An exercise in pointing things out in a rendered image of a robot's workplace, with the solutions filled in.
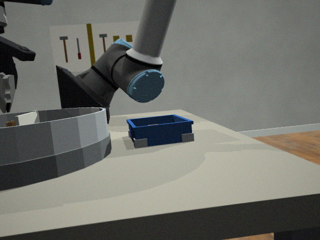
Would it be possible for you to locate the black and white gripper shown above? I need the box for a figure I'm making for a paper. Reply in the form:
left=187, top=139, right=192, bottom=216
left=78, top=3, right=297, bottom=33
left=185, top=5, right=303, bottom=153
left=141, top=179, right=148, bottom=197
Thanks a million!
left=0, top=50, right=18, bottom=113

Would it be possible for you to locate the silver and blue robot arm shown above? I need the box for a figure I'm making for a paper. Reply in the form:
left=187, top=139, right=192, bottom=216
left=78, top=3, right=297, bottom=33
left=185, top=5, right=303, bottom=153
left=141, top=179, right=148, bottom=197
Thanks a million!
left=0, top=0, right=177, bottom=108

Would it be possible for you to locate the blue crate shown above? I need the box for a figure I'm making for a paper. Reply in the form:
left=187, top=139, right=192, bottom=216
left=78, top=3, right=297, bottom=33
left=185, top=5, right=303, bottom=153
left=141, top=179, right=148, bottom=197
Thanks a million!
left=126, top=114, right=194, bottom=149

